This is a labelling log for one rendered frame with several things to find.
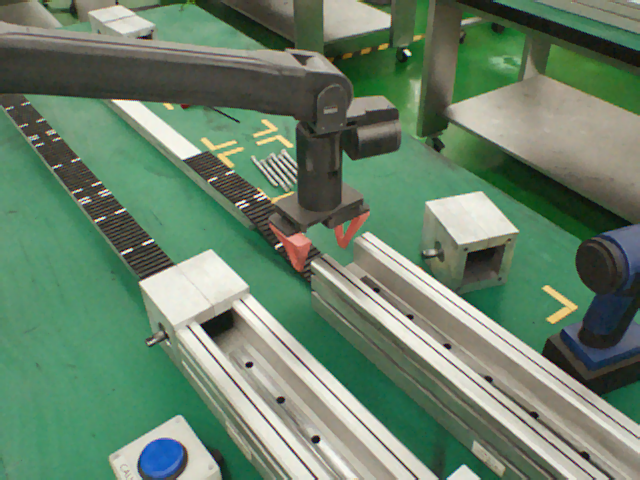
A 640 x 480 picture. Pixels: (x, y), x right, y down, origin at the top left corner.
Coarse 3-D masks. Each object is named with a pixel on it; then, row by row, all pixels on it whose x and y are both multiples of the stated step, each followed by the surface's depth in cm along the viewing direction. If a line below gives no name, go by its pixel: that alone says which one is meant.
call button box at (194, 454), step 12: (180, 420) 59; (156, 432) 57; (168, 432) 57; (180, 432) 57; (192, 432) 58; (132, 444) 56; (144, 444) 56; (180, 444) 56; (192, 444) 56; (120, 456) 55; (132, 456) 55; (192, 456) 55; (204, 456) 55; (216, 456) 60; (120, 468) 54; (132, 468) 54; (180, 468) 54; (192, 468) 54; (204, 468) 54; (216, 468) 55
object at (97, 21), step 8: (112, 8) 153; (120, 8) 153; (96, 16) 148; (104, 16) 147; (112, 16) 147; (120, 16) 147; (128, 16) 148; (96, 24) 149; (96, 32) 151; (104, 32) 146
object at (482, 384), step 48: (336, 288) 71; (384, 288) 76; (432, 288) 70; (384, 336) 67; (432, 336) 68; (480, 336) 65; (432, 384) 63; (480, 384) 59; (528, 384) 62; (576, 384) 59; (480, 432) 59; (528, 432) 55; (576, 432) 59; (624, 432) 54
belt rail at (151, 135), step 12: (120, 108) 121; (132, 108) 120; (144, 108) 120; (132, 120) 118; (144, 120) 116; (156, 120) 116; (144, 132) 116; (156, 132) 112; (168, 132) 112; (156, 144) 112; (168, 144) 108; (180, 144) 108; (168, 156) 109; (180, 156) 105; (180, 168) 107; (204, 180) 100; (216, 192) 98; (228, 204) 96; (240, 216) 94; (252, 228) 93
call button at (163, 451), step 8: (152, 440) 55; (160, 440) 55; (168, 440) 55; (144, 448) 55; (152, 448) 55; (160, 448) 55; (168, 448) 55; (176, 448) 55; (144, 456) 54; (152, 456) 54; (160, 456) 54; (168, 456) 54; (176, 456) 54; (144, 464) 53; (152, 464) 53; (160, 464) 53; (168, 464) 53; (176, 464) 54; (144, 472) 53; (152, 472) 53; (160, 472) 53; (168, 472) 53
